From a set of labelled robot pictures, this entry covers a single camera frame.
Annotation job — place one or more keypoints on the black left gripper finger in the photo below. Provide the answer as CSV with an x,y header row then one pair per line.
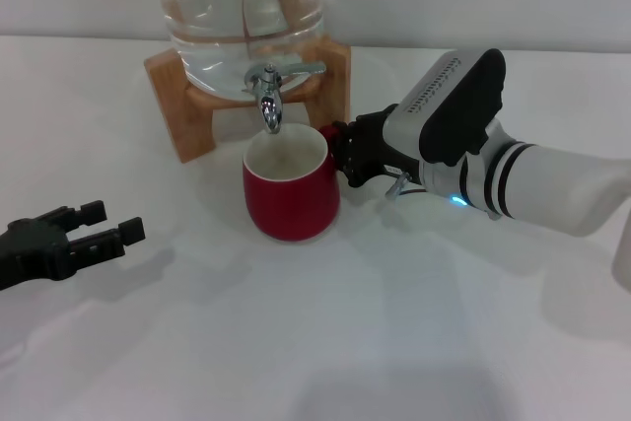
x,y
91,213
130,231

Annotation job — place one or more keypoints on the wooden dispenser stand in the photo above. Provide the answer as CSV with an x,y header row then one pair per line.
x,y
189,130

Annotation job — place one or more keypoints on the glass water dispenser jar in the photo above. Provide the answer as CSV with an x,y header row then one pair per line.
x,y
222,21

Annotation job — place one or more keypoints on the chrome faucet with lever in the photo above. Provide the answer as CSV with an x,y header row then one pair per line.
x,y
269,105

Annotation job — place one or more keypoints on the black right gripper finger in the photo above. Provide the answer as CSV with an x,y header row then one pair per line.
x,y
352,130
356,167

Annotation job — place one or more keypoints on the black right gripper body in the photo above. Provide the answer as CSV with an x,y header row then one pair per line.
x,y
379,140

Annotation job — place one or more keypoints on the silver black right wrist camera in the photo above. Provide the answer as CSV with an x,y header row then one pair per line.
x,y
458,105

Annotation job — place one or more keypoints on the red ceramic cup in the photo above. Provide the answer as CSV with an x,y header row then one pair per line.
x,y
291,209

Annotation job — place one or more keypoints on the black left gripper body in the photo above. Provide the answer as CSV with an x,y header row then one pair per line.
x,y
32,251

